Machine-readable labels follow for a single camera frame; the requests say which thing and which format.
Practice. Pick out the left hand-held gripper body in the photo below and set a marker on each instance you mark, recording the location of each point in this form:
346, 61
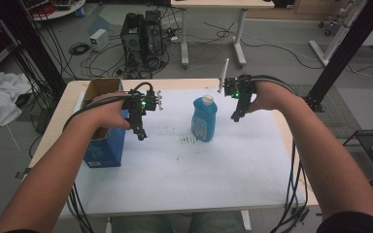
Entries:
144, 98

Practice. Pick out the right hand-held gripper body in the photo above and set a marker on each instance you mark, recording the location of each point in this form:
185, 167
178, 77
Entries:
239, 86

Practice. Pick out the person's right hand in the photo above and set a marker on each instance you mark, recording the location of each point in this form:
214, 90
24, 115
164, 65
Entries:
268, 95

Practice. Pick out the person's left hand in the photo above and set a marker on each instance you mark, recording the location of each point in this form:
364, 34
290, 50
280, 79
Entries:
108, 111

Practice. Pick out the blue bottle with white cap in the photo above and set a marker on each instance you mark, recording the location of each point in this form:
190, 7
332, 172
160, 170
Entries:
204, 119

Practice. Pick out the blue cardboard box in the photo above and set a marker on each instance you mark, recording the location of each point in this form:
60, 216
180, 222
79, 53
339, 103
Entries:
105, 145

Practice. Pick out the black computer tower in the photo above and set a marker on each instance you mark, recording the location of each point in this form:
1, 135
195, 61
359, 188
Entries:
142, 42

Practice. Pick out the white paper sheet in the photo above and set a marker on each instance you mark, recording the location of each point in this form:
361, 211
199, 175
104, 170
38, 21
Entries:
191, 174

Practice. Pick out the small white box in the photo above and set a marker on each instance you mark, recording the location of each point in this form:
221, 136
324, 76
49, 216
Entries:
98, 39

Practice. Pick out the light wooden desk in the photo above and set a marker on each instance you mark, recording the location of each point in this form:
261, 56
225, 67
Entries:
221, 4

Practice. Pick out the white metal stand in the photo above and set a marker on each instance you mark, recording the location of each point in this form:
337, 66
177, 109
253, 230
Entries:
336, 35

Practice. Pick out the black metal stand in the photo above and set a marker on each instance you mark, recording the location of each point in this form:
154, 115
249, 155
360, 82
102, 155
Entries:
29, 42
346, 55

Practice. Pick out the round white table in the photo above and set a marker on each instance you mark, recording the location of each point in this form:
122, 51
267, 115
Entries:
58, 9

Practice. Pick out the white cloth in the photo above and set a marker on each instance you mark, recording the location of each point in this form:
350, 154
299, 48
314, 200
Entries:
0, 97

